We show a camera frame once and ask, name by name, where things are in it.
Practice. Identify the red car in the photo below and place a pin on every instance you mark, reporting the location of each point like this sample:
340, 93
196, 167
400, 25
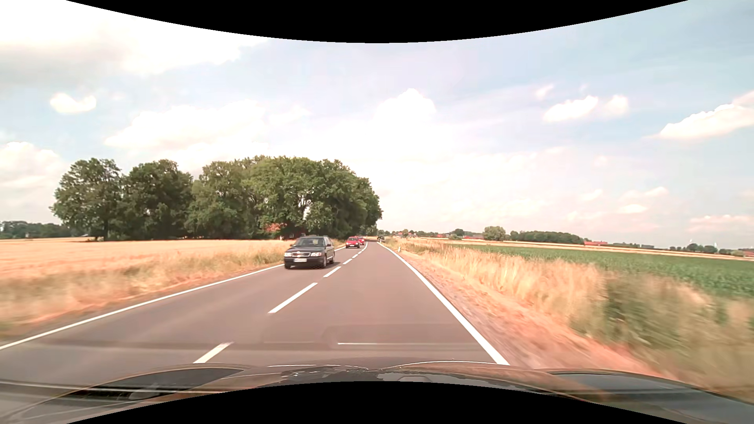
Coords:
352, 242

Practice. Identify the black car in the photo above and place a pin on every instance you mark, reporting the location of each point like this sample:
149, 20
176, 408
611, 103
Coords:
309, 251

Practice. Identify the grey asphalt road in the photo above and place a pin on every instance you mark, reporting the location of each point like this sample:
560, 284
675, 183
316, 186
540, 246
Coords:
365, 300

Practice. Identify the red brick building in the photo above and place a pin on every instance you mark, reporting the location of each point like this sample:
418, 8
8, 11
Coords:
283, 229

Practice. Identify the road markings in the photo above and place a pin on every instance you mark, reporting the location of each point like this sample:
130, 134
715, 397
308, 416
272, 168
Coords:
293, 298

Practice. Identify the group of large trees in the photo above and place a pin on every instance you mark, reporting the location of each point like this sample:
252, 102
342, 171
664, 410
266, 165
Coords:
235, 197

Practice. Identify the car's own bonnet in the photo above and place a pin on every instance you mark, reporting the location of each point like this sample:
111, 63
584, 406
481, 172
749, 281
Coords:
377, 377

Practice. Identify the distant row of trees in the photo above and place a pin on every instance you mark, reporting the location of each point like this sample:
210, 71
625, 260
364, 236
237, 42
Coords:
542, 237

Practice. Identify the dry grass verge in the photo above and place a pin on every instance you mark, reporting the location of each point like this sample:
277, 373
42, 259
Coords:
559, 306
118, 282

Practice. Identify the distant red-roofed buildings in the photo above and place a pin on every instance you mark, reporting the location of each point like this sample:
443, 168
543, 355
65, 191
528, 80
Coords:
596, 242

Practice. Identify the yellow grain field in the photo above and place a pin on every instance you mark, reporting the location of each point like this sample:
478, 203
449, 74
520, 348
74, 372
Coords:
88, 253

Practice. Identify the green crop field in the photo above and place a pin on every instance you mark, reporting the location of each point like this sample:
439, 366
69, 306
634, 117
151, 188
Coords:
677, 268

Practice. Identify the distant tree line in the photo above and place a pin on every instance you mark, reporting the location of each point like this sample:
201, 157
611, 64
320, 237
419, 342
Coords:
29, 229

